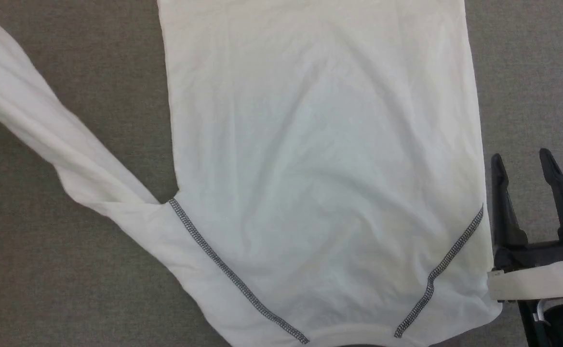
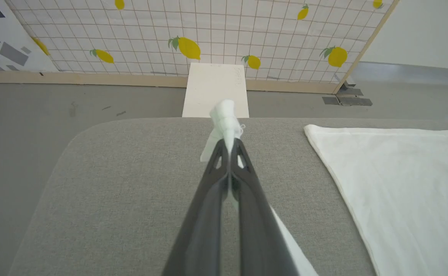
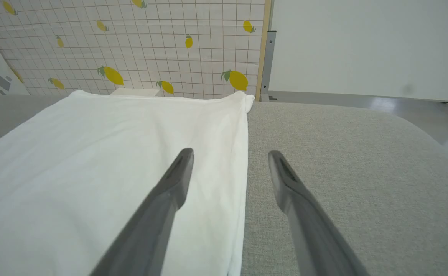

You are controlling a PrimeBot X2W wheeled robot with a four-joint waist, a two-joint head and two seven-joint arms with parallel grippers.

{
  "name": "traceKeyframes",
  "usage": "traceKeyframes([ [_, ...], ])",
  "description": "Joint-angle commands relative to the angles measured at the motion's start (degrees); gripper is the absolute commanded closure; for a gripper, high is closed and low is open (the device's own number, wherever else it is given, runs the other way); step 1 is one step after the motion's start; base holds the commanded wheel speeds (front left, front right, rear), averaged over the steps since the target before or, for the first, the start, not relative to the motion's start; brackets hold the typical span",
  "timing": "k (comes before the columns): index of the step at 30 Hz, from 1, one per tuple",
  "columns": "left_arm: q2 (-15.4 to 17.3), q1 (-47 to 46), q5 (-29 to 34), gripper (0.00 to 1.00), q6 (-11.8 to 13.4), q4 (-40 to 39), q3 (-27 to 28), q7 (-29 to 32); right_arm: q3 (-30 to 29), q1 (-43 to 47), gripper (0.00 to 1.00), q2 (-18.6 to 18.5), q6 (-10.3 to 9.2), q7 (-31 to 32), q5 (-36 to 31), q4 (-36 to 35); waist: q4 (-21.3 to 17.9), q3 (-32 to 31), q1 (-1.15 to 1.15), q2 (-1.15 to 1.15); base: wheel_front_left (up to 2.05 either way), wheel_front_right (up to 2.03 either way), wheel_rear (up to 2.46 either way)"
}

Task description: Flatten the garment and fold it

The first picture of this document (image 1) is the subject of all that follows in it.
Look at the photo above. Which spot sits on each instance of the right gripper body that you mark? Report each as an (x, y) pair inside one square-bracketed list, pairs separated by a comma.
[(542, 282)]

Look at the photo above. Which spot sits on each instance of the white long-sleeve shirt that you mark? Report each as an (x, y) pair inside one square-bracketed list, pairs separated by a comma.
[(320, 144)]

